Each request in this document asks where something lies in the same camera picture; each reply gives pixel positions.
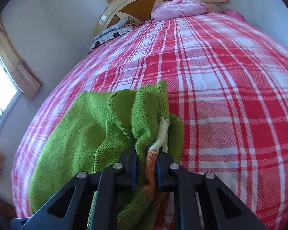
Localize cream wooden headboard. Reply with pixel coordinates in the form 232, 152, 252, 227
93, 0, 221, 37

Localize grey patterned pillow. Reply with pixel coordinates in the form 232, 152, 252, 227
89, 17, 135, 51

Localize yellow curtain left window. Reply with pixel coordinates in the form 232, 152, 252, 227
0, 19, 43, 175

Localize pink pillow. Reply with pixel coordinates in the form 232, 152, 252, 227
151, 0, 210, 23

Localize green striped knit sweater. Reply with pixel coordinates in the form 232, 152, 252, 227
27, 80, 184, 229

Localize red white plaid bedspread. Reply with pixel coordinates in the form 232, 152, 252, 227
11, 13, 288, 229

